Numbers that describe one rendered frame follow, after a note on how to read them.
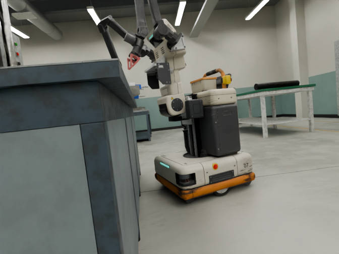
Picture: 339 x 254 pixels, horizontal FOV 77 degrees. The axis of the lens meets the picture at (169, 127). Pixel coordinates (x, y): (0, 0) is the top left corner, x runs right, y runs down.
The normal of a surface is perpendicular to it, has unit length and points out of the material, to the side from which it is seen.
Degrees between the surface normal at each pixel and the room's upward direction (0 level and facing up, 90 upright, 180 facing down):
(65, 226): 90
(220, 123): 90
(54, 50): 90
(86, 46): 90
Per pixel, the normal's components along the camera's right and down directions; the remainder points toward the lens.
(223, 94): 0.39, 0.02
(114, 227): 0.13, 0.06
